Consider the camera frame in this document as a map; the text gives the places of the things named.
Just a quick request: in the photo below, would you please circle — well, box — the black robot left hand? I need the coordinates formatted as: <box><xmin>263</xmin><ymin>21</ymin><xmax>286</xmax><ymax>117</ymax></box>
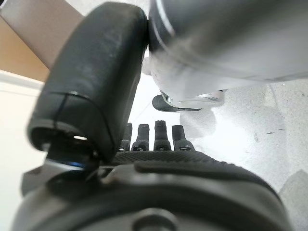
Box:
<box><xmin>11</xmin><ymin>1</ymin><xmax>290</xmax><ymax>231</ymax></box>

